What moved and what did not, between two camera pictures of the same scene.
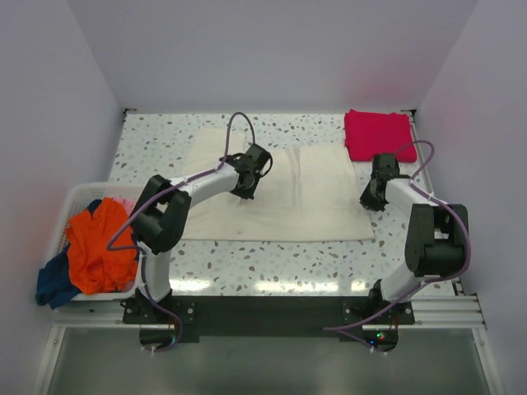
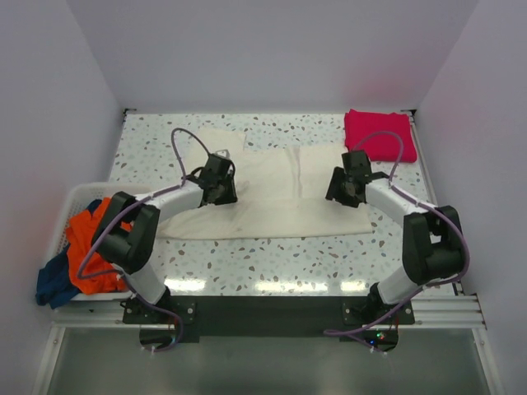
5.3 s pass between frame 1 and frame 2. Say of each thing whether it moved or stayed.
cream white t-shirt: stayed
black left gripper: moved
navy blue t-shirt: stayed
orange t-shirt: stayed
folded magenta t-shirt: stayed
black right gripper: moved
